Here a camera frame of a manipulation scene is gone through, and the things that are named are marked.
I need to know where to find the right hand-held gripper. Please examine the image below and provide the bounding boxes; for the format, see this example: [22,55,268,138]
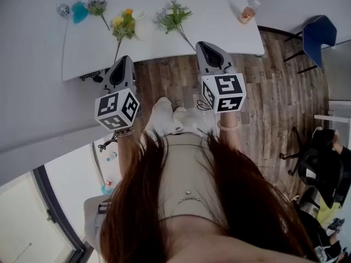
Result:
[195,41,247,115]

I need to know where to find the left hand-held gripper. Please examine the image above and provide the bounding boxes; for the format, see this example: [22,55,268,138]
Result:
[94,55,141,133]

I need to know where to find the yellow orange flowers bunch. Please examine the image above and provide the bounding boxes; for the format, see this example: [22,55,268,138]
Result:
[110,8,136,64]

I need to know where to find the white ceramic vase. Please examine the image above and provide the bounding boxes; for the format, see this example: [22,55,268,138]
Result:
[131,9,154,42]

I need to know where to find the white green flowers bunch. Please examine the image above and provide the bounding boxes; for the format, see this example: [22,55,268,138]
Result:
[152,0,196,51]

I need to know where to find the purple flowers bunch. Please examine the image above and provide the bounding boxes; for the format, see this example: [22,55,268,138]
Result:
[86,0,111,32]

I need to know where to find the person's right forearm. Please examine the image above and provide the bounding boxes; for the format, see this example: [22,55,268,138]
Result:
[217,112,243,155]

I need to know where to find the person's left forearm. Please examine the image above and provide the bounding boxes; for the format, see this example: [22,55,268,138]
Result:
[116,130,141,186]

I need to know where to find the white shoe with black lace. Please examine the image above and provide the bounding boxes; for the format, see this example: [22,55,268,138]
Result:
[193,94,215,122]

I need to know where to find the pale bangle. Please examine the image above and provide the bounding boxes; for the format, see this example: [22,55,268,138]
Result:
[217,119,240,132]

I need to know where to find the black power strip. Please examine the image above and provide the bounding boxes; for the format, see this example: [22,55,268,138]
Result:
[79,69,104,83]

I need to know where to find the person's right leg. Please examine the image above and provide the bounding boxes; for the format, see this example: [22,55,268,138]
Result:
[172,106,212,135]

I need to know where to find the person's leg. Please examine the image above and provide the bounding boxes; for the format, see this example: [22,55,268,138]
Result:
[144,96,178,136]
[172,106,212,135]

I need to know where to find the person's left leg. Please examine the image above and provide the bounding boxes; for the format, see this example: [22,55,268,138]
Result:
[144,96,178,136]

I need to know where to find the red label bottle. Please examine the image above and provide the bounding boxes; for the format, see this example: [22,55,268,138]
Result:
[100,175,120,196]

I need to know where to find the bottle with orange liquid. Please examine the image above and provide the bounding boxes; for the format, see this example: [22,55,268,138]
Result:
[237,0,262,25]

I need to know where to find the person's beige top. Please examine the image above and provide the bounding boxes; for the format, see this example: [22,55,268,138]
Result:
[157,132,231,231]

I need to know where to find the teal feather ornament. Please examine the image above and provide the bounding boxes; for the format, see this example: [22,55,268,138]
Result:
[71,1,89,25]

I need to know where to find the blue chair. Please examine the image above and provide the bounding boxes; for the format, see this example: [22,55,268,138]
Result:
[283,14,338,75]

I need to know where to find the beige bag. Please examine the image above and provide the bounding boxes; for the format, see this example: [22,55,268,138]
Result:
[83,195,112,253]

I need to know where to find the silver glass ornament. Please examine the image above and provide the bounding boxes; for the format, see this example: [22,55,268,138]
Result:
[56,2,72,18]

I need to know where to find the small white table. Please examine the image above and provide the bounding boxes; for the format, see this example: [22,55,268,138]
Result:
[314,100,351,133]

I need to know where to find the black office chair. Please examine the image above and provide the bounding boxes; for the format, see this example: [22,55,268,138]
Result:
[279,126,351,210]

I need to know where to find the beaded bracelets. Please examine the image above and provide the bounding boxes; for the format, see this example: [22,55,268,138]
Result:
[114,125,135,138]

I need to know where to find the thin grey cable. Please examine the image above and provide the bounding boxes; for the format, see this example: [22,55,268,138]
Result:
[61,16,70,68]

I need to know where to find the silver necklace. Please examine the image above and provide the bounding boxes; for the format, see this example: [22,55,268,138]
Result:
[177,190,201,205]

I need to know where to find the dark window frame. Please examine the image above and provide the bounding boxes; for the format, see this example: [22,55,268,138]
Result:
[32,164,95,263]

